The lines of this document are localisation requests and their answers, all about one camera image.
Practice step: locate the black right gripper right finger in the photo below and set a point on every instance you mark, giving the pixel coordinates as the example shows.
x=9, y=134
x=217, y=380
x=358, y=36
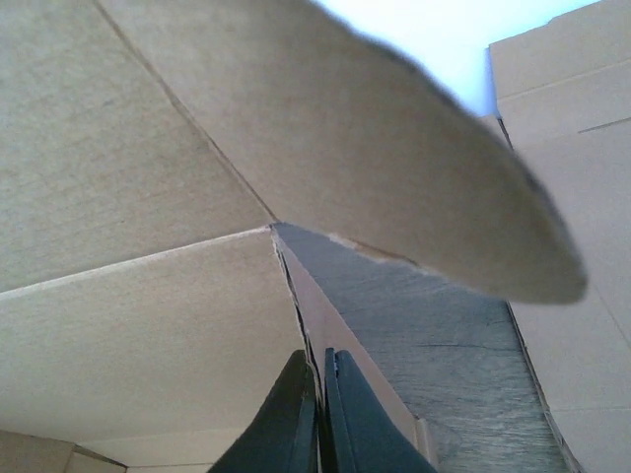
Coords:
x=358, y=435

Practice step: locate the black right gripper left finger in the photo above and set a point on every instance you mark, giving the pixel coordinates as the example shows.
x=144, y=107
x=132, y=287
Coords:
x=282, y=436

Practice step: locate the cardboard box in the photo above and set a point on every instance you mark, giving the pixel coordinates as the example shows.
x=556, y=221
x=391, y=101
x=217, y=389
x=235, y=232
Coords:
x=149, y=151

